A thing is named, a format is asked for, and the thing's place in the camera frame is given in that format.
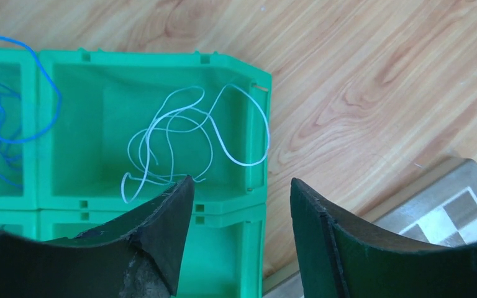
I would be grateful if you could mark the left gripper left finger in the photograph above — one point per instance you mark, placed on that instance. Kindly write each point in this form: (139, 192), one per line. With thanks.
(137, 254)

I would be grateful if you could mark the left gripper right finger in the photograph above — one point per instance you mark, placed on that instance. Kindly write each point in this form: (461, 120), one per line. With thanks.
(342, 255)

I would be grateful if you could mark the wooden chessboard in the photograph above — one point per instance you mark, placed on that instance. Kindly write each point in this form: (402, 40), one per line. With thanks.
(439, 208)

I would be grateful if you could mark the green compartment tray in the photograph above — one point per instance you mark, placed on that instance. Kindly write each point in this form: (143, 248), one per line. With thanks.
(88, 136)

